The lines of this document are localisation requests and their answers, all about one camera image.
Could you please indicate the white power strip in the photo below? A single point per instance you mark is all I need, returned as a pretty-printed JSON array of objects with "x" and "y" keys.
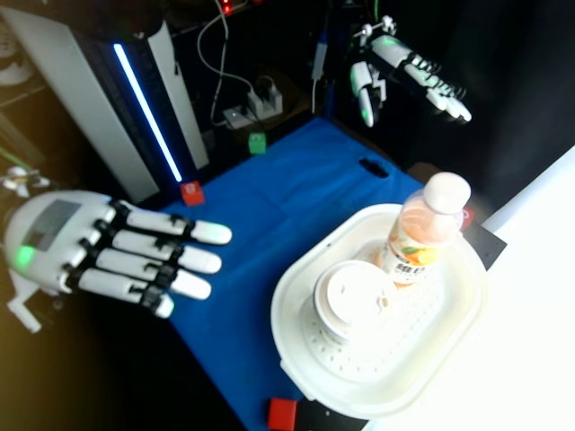
[{"x": 236, "y": 117}]

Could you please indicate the orange juice bottle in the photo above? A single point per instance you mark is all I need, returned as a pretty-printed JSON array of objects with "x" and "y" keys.
[{"x": 418, "y": 233}]

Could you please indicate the red block with G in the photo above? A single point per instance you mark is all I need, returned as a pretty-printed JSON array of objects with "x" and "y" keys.
[{"x": 468, "y": 217}]

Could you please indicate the white charger plug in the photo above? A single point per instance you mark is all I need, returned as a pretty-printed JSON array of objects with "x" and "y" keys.
[{"x": 266, "y": 99}]

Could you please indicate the red block with 8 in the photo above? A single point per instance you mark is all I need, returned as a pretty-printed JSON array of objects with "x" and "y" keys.
[{"x": 192, "y": 194}]

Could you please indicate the blue cloth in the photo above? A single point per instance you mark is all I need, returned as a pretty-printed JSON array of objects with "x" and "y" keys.
[{"x": 278, "y": 193}]

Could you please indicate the white column with blue light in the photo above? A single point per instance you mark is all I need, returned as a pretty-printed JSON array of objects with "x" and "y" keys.
[{"x": 67, "y": 90}]

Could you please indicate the green toy block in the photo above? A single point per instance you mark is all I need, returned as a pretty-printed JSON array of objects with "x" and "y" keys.
[{"x": 257, "y": 143}]

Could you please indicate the white lidded cup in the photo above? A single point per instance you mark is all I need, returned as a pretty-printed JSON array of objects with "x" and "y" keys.
[{"x": 350, "y": 296}]

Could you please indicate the red toy block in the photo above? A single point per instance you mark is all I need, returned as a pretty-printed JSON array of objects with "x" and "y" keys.
[{"x": 282, "y": 414}]

